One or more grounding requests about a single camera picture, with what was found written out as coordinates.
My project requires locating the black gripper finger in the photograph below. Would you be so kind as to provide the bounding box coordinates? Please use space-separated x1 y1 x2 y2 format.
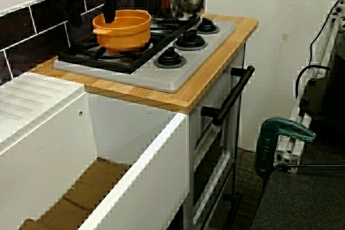
103 0 118 25
59 0 82 28

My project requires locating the orange plastic toy pot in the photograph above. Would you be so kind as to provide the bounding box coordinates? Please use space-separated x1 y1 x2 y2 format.
92 9 152 52

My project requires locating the dark tile backsplash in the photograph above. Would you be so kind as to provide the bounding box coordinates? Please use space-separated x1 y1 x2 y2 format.
0 0 141 85

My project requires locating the black burner grate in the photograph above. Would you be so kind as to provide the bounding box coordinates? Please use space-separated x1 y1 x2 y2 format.
147 11 202 39
58 26 175 74

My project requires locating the black stove knob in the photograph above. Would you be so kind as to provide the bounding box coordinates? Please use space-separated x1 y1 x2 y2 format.
172 29 209 51
154 46 187 69
197 17 221 35

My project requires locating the grey toy stove plate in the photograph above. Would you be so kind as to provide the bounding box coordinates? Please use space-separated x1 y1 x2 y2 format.
52 14 237 94

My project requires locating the white ribbed drainboard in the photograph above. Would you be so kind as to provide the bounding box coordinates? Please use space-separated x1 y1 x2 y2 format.
0 71 87 144

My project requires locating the wooden countertop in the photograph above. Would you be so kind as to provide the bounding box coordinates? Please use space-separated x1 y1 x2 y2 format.
29 13 259 114

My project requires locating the white toy oven front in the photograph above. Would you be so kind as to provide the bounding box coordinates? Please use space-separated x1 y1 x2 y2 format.
188 43 247 230

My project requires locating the brown cardboard piece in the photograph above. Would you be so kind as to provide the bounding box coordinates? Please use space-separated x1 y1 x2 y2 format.
17 157 133 230

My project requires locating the white sink basin box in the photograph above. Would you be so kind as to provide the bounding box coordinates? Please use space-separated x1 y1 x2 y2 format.
0 71 191 230

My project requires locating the green clamp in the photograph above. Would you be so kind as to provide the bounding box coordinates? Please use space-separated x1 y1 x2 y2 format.
254 116 316 179

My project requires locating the dark machine base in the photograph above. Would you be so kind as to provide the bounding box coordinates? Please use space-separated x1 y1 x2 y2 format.
304 34 345 134

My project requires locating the black oven door handle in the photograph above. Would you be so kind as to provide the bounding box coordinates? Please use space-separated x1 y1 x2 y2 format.
201 65 256 127

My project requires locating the thick black cable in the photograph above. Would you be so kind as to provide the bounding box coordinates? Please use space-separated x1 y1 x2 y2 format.
295 65 332 99

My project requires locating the thin black cable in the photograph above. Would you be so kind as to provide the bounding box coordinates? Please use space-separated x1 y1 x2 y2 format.
309 0 345 66

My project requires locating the aluminium frame rail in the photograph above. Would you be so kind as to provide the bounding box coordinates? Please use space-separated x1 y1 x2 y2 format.
272 6 345 174

